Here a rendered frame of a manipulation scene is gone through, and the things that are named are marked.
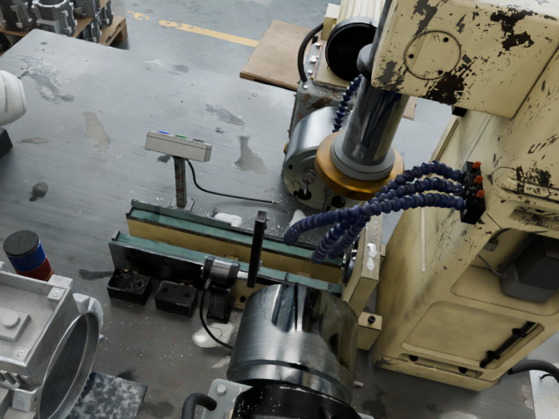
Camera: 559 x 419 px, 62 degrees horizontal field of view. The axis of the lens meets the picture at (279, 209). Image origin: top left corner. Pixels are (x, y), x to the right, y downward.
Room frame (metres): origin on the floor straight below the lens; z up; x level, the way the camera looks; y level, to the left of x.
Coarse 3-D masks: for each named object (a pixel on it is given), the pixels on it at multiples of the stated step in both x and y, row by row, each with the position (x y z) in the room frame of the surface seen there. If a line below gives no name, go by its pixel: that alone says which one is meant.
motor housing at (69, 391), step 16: (96, 304) 0.30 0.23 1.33; (80, 320) 0.29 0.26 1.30; (96, 320) 0.29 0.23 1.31; (64, 336) 0.22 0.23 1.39; (80, 336) 0.28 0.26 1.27; (96, 336) 0.28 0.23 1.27; (64, 352) 0.25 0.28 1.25; (80, 352) 0.26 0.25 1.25; (48, 368) 0.18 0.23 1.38; (64, 368) 0.23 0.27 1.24; (80, 368) 0.24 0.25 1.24; (0, 384) 0.16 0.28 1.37; (16, 384) 0.16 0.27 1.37; (48, 384) 0.21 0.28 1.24; (64, 384) 0.21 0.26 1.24; (80, 384) 0.22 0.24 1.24; (48, 400) 0.19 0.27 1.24; (64, 400) 0.19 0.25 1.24; (16, 416) 0.14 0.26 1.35; (32, 416) 0.14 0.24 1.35; (48, 416) 0.16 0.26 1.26; (64, 416) 0.17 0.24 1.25
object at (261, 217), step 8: (256, 216) 0.59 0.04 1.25; (264, 216) 0.59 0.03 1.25; (256, 224) 0.57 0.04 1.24; (264, 224) 0.58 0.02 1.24; (256, 232) 0.57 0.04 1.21; (264, 232) 0.59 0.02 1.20; (256, 240) 0.57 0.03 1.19; (256, 248) 0.57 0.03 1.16; (256, 256) 0.57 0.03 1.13; (256, 264) 0.57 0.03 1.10; (248, 272) 0.58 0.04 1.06; (256, 272) 0.58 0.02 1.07; (248, 280) 0.58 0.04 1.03
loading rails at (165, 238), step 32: (128, 224) 0.77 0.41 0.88; (160, 224) 0.77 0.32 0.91; (192, 224) 0.79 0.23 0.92; (224, 224) 0.80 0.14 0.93; (128, 256) 0.66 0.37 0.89; (160, 256) 0.66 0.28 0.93; (192, 256) 0.68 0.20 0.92; (224, 256) 0.76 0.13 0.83; (288, 256) 0.75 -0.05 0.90; (256, 288) 0.65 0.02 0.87; (320, 288) 0.65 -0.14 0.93
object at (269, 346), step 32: (288, 288) 0.49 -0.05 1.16; (256, 320) 0.43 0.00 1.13; (288, 320) 0.42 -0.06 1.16; (320, 320) 0.44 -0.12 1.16; (352, 320) 0.47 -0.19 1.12; (256, 352) 0.36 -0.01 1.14; (288, 352) 0.36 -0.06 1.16; (320, 352) 0.37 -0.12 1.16; (352, 352) 0.41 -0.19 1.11; (256, 384) 0.31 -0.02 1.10; (288, 384) 0.31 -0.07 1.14; (320, 384) 0.32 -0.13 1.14; (352, 384) 0.35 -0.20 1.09
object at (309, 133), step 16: (320, 112) 1.09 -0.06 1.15; (304, 128) 1.03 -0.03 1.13; (320, 128) 1.01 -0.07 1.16; (304, 144) 0.96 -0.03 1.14; (288, 160) 0.94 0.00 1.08; (304, 160) 0.93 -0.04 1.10; (288, 176) 0.93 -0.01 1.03; (304, 176) 0.90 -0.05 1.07; (320, 192) 0.93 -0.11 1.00; (320, 208) 0.93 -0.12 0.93; (336, 208) 0.93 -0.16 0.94
